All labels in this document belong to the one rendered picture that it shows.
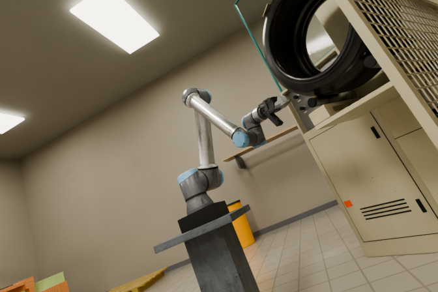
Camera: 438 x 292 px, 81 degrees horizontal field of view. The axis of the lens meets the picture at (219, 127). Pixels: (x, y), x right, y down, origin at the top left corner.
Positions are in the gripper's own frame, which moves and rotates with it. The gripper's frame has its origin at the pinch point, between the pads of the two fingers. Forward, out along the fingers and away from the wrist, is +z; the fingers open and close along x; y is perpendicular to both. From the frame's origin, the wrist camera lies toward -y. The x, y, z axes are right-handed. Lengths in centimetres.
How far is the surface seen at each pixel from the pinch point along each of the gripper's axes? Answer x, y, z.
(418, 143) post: 26, -39, 36
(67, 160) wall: -56, 128, -588
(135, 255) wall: 12, -111, -478
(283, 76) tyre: -11.7, 9.3, 11.3
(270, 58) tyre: -11.8, 20.4, 8.6
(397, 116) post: 26.2, -25.4, 33.3
